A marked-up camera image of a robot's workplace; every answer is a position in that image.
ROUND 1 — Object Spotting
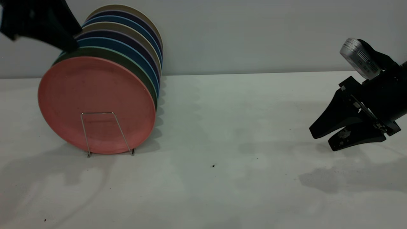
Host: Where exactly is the green round plate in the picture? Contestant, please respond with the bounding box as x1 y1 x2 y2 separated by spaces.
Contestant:
52 46 158 110

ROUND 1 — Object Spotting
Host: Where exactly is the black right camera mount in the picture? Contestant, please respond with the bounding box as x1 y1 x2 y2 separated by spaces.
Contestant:
358 39 399 77

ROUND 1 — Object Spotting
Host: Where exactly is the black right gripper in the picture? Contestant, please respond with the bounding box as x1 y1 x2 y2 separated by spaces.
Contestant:
309 62 407 151

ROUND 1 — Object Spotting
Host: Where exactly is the purple round plate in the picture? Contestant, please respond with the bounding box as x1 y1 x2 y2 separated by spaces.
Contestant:
87 10 163 54
76 30 161 80

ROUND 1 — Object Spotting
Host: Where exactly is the blue round plate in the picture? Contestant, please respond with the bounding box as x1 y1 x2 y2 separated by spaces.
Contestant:
76 37 160 96
82 15 163 64

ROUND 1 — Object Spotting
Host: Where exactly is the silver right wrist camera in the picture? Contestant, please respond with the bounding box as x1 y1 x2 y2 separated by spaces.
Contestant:
340 38 382 80

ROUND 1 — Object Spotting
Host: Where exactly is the pink round plate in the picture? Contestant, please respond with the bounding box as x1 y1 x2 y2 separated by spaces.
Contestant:
38 56 156 155

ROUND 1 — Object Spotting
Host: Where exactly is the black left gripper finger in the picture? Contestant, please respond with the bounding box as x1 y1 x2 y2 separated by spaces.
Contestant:
32 0 83 37
0 0 79 52

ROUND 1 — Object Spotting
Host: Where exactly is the metal wire plate rack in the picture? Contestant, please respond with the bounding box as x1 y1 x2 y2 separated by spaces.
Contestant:
80 112 136 158

